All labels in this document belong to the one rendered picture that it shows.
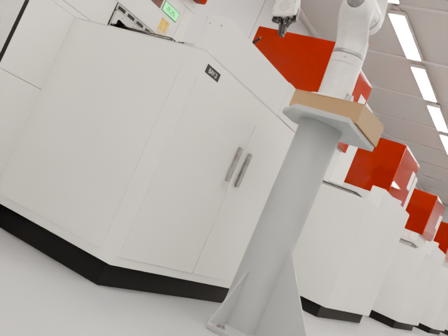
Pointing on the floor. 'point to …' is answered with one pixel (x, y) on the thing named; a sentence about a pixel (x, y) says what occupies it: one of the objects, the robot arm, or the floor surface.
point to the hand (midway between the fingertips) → (282, 31)
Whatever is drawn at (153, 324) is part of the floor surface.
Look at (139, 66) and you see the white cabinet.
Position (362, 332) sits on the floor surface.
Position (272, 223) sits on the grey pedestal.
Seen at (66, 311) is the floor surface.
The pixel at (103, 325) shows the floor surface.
